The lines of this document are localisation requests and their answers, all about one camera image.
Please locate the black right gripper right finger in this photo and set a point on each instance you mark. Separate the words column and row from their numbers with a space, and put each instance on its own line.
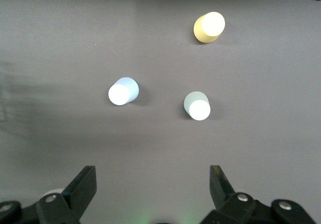
column 220, row 191

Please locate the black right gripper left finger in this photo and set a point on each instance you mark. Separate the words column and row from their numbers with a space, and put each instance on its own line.
column 80, row 188

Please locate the pale green plastic cup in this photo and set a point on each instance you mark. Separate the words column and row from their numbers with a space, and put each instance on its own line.
column 196, row 107

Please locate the yellow plastic cup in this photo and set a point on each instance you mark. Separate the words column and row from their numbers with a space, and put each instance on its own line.
column 209, row 28

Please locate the pale blue plastic cup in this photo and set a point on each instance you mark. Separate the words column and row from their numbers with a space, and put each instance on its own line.
column 123, row 92

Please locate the dark grey table mat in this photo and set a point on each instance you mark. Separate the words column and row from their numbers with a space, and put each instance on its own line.
column 160, row 146

